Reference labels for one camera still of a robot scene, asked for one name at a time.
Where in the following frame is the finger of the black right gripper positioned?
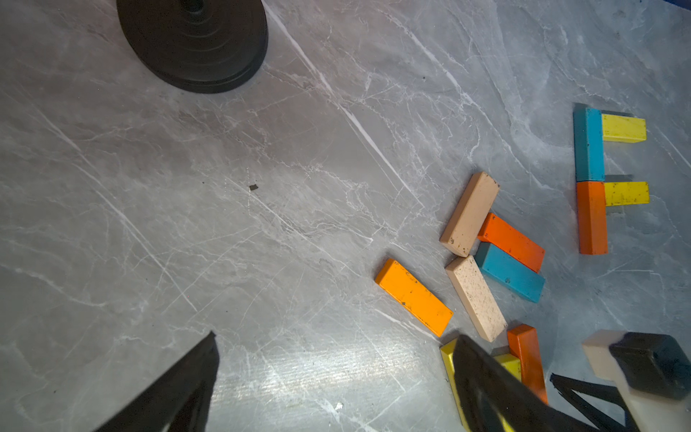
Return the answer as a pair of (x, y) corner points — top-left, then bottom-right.
(549, 372), (641, 432)

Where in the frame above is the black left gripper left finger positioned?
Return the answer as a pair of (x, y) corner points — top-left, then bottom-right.
(98, 332), (220, 431)

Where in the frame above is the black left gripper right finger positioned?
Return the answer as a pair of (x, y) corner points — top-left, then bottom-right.
(453, 335), (595, 431)

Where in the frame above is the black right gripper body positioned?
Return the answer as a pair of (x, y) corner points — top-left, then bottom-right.
(608, 332), (690, 401)

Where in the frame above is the orange block bottom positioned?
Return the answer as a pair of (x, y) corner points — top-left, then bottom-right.
(507, 324), (549, 405)

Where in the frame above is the beige wooden block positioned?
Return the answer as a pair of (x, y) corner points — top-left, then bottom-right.
(440, 172), (500, 257)
(446, 257), (507, 342)

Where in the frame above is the long orange block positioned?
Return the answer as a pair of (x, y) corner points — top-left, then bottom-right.
(478, 212), (545, 274)

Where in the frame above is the yellow block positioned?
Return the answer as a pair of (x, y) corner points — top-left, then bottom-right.
(602, 113), (647, 143)
(494, 354), (522, 382)
(604, 182), (650, 207)
(440, 338), (470, 431)

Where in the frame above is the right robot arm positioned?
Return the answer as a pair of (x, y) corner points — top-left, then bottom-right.
(550, 329), (690, 431)

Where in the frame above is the black microphone on stand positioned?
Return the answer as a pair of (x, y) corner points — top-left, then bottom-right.
(116, 0), (269, 94)

